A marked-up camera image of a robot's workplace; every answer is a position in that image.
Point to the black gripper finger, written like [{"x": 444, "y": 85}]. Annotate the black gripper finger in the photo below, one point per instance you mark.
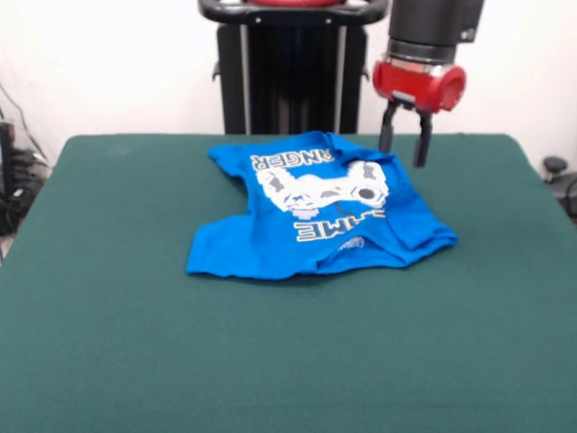
[
  {"x": 423, "y": 142},
  {"x": 387, "y": 128}
]

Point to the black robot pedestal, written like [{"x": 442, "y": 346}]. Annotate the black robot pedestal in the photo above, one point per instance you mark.
[{"x": 293, "y": 81}]

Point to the black electronics box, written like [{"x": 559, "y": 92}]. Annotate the black electronics box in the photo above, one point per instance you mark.
[{"x": 6, "y": 158}]

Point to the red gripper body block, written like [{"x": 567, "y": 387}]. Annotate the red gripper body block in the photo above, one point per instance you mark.
[{"x": 414, "y": 83}]

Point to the black chair part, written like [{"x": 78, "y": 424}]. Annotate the black chair part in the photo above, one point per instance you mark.
[{"x": 559, "y": 176}]

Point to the dark green table cloth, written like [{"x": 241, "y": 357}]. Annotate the dark green table cloth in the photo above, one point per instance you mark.
[{"x": 315, "y": 361}]

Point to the blue printed t-shirt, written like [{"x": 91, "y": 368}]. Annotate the blue printed t-shirt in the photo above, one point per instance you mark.
[{"x": 234, "y": 252}]

